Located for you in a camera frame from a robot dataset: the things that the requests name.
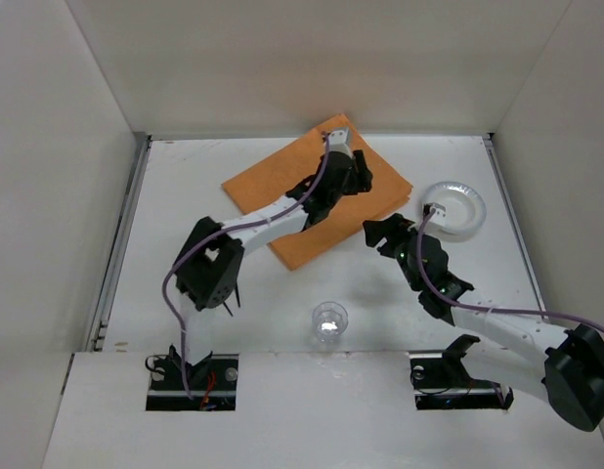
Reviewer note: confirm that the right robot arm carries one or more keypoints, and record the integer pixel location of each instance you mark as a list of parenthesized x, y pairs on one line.
[(561, 366)]

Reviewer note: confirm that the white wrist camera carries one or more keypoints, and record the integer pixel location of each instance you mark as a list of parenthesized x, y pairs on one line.
[(339, 140), (435, 211)]

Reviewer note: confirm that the clear plastic cup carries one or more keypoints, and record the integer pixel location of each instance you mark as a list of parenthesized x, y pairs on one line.
[(329, 321)]

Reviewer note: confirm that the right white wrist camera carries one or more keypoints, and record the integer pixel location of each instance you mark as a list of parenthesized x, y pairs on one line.
[(435, 211)]

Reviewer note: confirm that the black plastic fork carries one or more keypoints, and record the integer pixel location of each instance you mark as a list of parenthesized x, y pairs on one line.
[(229, 311)]

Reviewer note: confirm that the right aluminium table rail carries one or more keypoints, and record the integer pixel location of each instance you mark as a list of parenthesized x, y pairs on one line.
[(489, 144)]

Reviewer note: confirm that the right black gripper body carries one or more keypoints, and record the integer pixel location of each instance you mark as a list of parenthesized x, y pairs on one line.
[(391, 234)]

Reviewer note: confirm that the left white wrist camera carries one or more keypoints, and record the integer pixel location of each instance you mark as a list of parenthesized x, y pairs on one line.
[(339, 140)]

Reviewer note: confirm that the aluminium table rail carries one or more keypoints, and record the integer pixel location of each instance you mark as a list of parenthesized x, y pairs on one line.
[(489, 144), (100, 312)]

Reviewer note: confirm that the left aluminium table rail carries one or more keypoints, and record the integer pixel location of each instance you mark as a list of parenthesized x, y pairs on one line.
[(100, 312)]

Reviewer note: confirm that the white ridged plate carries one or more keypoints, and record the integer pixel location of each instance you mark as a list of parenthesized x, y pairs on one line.
[(463, 210)]

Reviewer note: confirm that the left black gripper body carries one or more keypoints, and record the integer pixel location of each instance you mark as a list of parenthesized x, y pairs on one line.
[(354, 172)]

